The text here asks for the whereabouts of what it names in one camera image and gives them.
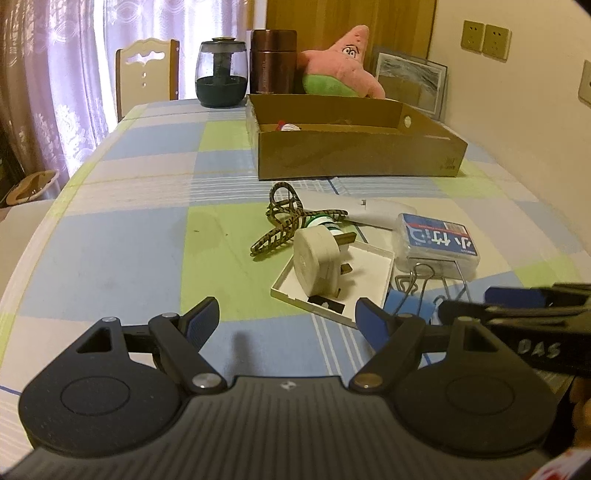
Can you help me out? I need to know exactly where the dark glass jar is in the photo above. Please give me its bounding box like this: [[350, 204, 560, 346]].
[[195, 36, 248, 109]]

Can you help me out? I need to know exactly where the beige round basket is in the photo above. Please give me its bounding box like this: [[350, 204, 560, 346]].
[[0, 168, 61, 208]]

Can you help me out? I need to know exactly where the leopard pattern hair claw clip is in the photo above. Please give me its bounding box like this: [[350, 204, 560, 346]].
[[250, 181, 348, 260]]

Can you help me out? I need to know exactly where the beige wall socket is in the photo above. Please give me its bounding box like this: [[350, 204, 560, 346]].
[[482, 24, 511, 61], [461, 19, 486, 52]]

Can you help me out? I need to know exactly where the person's right hand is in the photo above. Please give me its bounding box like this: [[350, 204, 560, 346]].
[[569, 376, 591, 444]]

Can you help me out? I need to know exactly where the beige wall switch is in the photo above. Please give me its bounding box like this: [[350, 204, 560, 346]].
[[577, 62, 591, 105]]

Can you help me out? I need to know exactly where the blue binder clip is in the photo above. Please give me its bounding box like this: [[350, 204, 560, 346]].
[[382, 261, 472, 326]]

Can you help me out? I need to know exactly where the cream wooden chair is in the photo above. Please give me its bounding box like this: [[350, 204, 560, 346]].
[[115, 39, 181, 123]]

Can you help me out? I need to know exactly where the pink starfish plush toy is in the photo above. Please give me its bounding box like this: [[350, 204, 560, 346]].
[[295, 25, 387, 100]]

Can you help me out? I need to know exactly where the wooden door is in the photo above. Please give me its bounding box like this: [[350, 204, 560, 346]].
[[265, 0, 437, 65]]

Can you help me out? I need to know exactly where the checkered tablecloth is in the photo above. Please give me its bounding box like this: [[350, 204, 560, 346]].
[[0, 97, 591, 462]]

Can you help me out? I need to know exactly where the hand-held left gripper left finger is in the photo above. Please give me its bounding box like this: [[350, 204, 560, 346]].
[[75, 297, 227, 394]]

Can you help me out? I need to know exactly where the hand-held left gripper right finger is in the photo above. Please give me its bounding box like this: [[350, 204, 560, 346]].
[[349, 298, 513, 393]]

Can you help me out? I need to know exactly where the white plastic device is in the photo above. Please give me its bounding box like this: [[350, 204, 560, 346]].
[[295, 191, 419, 230]]

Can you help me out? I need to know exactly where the glass picture frame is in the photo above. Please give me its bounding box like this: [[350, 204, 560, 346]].
[[371, 45, 449, 122]]

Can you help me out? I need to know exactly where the brown metal canister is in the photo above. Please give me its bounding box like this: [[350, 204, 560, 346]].
[[249, 29, 299, 96]]

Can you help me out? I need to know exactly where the white box lid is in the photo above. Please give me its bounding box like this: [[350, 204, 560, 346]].
[[270, 239, 397, 330]]

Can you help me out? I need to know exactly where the brown cardboard box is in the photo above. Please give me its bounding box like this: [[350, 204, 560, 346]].
[[245, 92, 469, 181]]

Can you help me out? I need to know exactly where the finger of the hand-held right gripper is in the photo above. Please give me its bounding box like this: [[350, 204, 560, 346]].
[[436, 300, 591, 328], [485, 282, 591, 309]]

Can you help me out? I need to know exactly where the white power plug adapter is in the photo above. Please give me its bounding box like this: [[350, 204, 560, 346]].
[[294, 226, 359, 299]]

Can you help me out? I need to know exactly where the lilac lace curtain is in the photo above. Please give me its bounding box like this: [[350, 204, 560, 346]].
[[0, 0, 256, 185]]

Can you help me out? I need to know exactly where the small white round object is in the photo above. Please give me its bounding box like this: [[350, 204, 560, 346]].
[[302, 214, 345, 239]]

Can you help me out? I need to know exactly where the clear plastic box blue label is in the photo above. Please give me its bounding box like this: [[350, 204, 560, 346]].
[[394, 212, 482, 280]]

